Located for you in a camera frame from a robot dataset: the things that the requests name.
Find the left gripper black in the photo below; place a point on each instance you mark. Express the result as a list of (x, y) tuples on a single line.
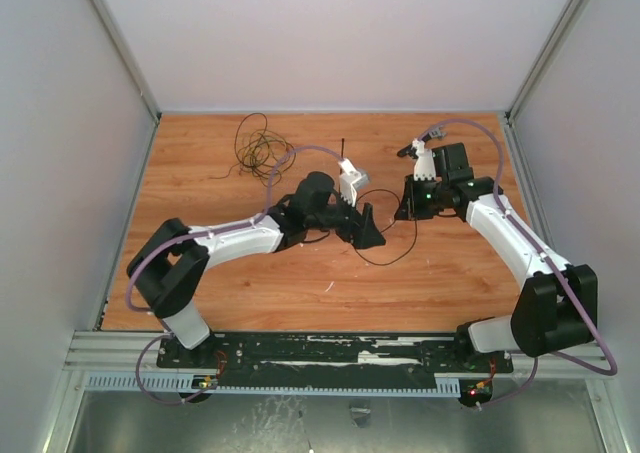
[(366, 233)]

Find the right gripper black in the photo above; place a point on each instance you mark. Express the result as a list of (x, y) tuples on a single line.
[(415, 201)]

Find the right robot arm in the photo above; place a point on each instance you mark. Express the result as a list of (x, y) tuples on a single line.
[(557, 303)]

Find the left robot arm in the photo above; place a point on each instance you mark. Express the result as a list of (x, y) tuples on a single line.
[(168, 269)]

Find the black adjustable wrench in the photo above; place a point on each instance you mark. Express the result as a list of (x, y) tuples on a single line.
[(434, 133)]

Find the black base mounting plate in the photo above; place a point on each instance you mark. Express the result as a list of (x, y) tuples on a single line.
[(332, 360)]

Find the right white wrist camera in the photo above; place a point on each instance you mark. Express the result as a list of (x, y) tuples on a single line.
[(424, 167)]

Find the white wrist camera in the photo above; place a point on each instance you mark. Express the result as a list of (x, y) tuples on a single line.
[(424, 167), (351, 180)]

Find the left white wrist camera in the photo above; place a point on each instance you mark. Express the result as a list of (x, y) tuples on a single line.
[(351, 180)]

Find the aluminium front rail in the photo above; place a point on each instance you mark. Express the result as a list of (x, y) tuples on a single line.
[(137, 351)]

